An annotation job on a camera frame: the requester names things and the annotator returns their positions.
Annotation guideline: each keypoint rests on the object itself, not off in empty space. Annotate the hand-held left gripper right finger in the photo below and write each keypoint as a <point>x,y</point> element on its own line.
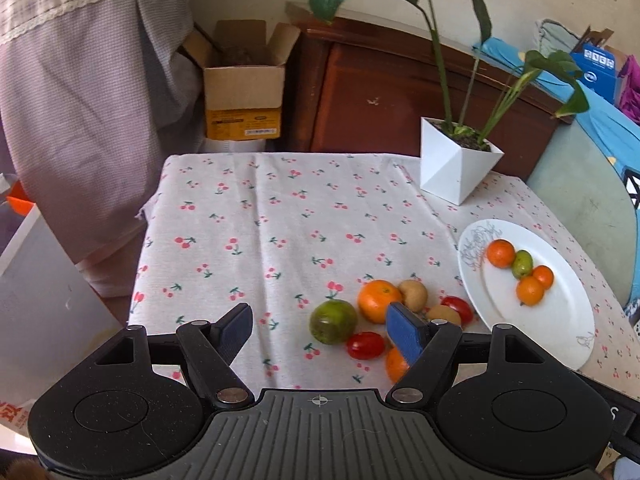
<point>404,332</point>

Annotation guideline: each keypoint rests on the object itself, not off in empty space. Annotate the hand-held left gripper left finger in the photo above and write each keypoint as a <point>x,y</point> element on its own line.
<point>235,331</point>

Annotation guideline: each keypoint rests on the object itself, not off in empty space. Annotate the small orange mandarin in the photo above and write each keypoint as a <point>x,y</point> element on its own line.
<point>544,276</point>
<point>396,366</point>

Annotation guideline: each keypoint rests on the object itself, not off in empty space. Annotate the brown kiwi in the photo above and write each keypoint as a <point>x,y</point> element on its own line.
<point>414,294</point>
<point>444,315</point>

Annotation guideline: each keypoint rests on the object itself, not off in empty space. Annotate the red tomato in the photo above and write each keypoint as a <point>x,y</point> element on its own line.
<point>366,345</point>
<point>459,307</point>

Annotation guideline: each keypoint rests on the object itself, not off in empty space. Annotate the large orange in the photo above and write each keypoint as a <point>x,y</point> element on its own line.
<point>377,300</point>

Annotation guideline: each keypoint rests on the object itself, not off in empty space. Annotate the green orange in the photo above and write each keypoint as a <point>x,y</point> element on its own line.
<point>333,321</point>

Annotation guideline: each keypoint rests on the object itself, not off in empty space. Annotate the white plate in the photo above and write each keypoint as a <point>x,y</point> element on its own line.
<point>560,325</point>

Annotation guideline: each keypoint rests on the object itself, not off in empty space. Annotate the cherry print tablecloth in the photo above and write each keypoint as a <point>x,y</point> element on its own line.
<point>250,240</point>

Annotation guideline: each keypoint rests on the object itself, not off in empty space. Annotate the small green fruit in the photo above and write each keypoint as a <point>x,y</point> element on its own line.
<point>523,264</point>

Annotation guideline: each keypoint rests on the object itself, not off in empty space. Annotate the white geometric planter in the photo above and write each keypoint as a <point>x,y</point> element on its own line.
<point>452,165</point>

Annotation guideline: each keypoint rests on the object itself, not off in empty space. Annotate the white storage box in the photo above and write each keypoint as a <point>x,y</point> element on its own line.
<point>40,305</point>

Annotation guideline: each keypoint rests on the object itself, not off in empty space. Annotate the open cardboard box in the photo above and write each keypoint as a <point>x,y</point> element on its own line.
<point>245,90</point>

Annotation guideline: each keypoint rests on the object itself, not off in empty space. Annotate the dark wooden cabinet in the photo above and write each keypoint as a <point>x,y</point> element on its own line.
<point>370,85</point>

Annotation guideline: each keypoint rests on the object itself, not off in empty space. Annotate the orange plastic item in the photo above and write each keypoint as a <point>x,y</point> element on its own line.
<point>19,199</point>

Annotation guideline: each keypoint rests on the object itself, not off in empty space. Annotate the checked lilac fabric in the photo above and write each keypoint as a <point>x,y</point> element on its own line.
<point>75,110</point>

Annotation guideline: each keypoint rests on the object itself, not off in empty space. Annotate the blue cloth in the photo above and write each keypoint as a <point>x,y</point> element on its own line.
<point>610,130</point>

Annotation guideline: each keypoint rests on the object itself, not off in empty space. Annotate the blue carton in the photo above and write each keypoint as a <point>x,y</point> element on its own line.
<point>597,67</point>

